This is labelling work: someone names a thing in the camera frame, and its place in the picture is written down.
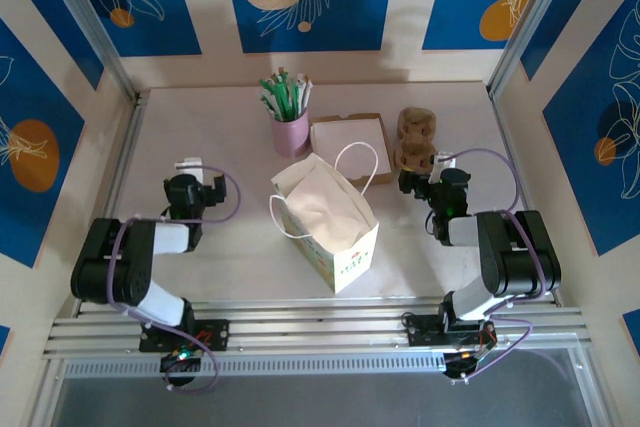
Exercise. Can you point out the black left electronics module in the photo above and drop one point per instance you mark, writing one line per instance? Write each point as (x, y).
(175, 366)

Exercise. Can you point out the aluminium side rail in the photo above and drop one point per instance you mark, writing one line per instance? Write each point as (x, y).
(119, 167)
(510, 147)

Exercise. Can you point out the white printed paper bag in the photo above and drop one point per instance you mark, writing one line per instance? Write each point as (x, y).
(355, 262)

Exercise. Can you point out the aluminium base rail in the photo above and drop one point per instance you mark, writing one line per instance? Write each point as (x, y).
(325, 319)

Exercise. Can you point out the white paper wrapped straw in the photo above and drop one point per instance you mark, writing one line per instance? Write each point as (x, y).
(299, 94)
(306, 94)

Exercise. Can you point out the black right electronics module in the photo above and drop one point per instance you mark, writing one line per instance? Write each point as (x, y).
(460, 367)

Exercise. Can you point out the aluminium frame post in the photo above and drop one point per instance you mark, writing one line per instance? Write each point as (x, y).
(531, 22)
(92, 22)

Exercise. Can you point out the pink straw holder cup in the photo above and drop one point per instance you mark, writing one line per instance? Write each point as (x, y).
(290, 139)

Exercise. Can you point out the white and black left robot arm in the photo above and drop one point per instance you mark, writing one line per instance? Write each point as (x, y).
(170, 239)

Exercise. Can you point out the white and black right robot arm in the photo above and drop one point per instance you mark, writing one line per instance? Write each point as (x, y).
(515, 257)

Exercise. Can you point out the white napkin stack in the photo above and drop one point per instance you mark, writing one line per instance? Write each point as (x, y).
(330, 137)

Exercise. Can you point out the green white wrapped straw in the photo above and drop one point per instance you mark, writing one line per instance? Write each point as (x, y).
(271, 91)
(284, 92)
(270, 103)

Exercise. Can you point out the black electronics module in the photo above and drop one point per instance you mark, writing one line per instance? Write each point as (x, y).
(460, 367)
(175, 366)

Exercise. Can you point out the brown pulp cup carrier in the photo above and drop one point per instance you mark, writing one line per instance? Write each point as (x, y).
(417, 122)

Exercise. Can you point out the brown cardboard napkin tray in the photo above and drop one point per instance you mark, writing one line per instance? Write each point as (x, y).
(380, 178)

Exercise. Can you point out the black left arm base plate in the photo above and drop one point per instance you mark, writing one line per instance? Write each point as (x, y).
(217, 334)

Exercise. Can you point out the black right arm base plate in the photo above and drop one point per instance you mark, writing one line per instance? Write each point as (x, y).
(420, 329)

